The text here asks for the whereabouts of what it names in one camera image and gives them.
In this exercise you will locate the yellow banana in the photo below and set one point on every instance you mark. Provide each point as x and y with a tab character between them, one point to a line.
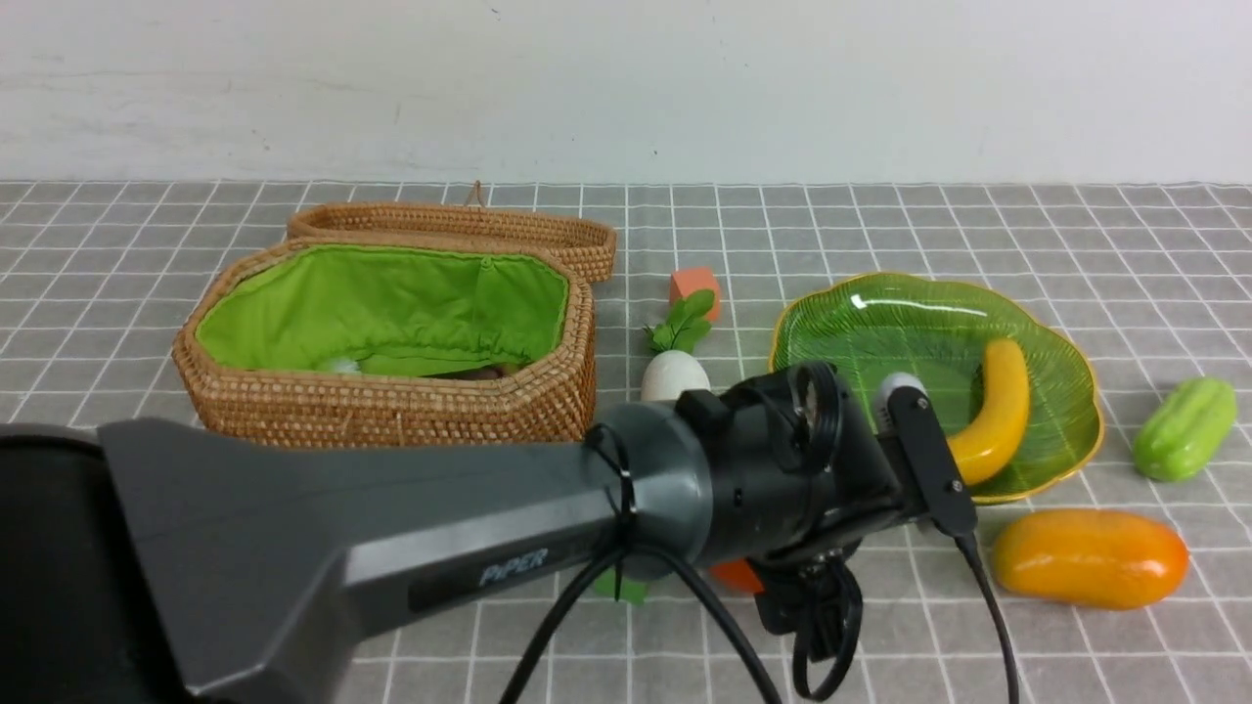
990	441

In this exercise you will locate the woven rattan basket green lining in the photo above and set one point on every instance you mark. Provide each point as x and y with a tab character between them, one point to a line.
384	340

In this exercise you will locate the orange persimmon green leaf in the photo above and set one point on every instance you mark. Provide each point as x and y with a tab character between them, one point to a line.
737	575

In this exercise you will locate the orange foam cube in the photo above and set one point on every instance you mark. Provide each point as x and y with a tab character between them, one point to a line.
686	281

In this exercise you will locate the green ridged gourd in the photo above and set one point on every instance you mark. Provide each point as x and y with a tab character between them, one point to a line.
1186	431

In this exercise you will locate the white radish green leaves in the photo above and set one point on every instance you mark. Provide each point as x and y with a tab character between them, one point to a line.
674	369

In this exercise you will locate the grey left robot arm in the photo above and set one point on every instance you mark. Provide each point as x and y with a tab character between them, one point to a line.
153	562

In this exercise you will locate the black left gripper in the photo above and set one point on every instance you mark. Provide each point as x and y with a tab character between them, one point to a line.
796	480

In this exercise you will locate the green foam cube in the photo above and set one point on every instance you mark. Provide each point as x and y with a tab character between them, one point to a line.
611	585

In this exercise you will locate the green leaf-shaped glass plate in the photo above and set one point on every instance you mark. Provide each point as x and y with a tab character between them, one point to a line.
874	325

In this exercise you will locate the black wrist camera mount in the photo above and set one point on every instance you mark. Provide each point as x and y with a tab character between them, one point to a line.
935	493

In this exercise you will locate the orange yellow mango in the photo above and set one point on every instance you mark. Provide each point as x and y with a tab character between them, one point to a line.
1105	559

